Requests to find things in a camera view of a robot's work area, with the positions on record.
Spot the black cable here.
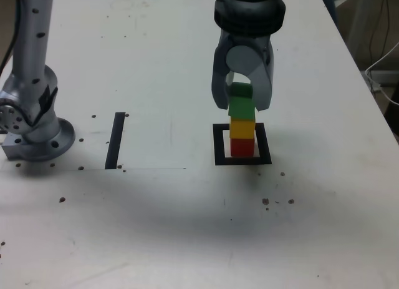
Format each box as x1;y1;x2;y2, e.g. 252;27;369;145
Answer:
369;0;392;95

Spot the black tape strip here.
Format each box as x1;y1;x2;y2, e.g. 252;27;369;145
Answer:
104;112;126;170

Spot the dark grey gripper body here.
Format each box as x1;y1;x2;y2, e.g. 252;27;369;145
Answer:
219;31;272;52

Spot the black tape square outline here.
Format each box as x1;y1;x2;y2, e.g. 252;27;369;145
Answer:
212;122;273;166

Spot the red cube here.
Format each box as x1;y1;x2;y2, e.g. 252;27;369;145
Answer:
230;137;255;157

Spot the yellow cube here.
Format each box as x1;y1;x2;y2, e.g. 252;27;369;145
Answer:
229;117;256;140

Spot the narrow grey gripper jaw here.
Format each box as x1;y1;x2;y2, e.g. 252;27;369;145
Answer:
210;35;234;111

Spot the green cube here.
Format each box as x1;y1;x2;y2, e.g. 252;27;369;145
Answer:
228;82;255;119

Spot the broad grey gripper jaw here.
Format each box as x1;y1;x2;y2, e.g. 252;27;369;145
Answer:
226;44;276;113

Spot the white cable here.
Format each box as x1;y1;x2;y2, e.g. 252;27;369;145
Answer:
364;41;399;107

